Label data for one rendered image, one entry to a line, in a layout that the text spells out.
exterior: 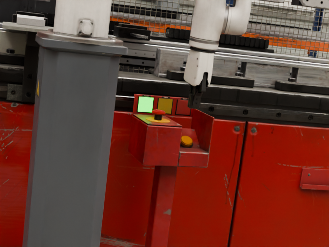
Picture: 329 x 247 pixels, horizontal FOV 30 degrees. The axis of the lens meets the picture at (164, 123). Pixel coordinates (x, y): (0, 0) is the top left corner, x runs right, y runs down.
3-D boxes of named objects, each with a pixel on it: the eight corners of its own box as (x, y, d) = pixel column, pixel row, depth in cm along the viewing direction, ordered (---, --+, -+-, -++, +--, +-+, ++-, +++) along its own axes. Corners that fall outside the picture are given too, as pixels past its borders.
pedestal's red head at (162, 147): (142, 165, 172) (150, 102, 169) (127, 152, 187) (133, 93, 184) (207, 167, 179) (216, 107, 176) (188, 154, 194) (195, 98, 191)
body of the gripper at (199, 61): (184, 41, 178) (178, 79, 181) (197, 47, 169) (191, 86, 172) (208, 44, 181) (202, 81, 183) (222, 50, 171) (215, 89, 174)
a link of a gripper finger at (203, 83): (201, 62, 174) (194, 71, 178) (205, 86, 170) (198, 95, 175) (205, 62, 174) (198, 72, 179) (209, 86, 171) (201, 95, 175)
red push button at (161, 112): (152, 123, 176) (154, 110, 175) (149, 120, 180) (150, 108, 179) (166, 123, 177) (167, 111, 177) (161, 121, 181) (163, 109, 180)
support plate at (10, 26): (2, 28, 168) (2, 24, 168) (2, 24, 193) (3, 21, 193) (67, 36, 173) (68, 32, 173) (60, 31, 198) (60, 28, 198)
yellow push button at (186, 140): (179, 149, 182) (182, 144, 181) (177, 139, 185) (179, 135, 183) (191, 149, 183) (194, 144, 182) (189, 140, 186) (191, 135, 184)
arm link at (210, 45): (185, 34, 177) (183, 44, 178) (196, 39, 169) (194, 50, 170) (211, 37, 180) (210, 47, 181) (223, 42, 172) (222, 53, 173)
